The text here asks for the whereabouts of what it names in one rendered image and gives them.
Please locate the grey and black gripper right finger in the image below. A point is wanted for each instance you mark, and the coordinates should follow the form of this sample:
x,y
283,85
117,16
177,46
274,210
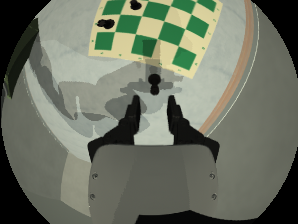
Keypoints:
x,y
183,132

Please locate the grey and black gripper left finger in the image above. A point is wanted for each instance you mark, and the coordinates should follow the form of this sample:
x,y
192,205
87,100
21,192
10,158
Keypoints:
x,y
124,132

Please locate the green and cream chessboard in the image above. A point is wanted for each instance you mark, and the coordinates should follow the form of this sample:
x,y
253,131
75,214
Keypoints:
x,y
170,34

